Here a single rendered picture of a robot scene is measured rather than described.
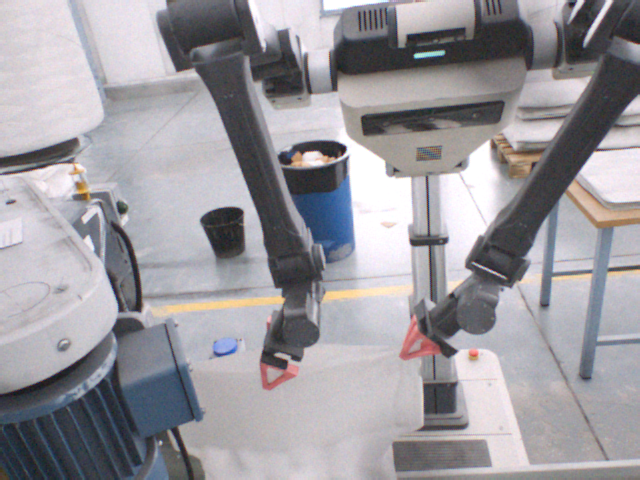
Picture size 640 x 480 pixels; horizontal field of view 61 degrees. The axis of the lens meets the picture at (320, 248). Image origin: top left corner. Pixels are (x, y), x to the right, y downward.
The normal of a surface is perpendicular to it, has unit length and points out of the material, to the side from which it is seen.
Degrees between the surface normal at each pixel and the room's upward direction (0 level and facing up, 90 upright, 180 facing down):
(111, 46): 90
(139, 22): 90
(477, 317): 78
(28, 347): 90
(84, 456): 90
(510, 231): 99
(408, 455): 0
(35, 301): 0
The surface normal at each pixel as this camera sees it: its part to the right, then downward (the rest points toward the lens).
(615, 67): -0.40, 0.61
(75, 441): 0.58, 0.32
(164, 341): -0.14, -0.86
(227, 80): 0.01, 0.65
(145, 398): 0.37, 0.41
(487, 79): -0.15, -0.35
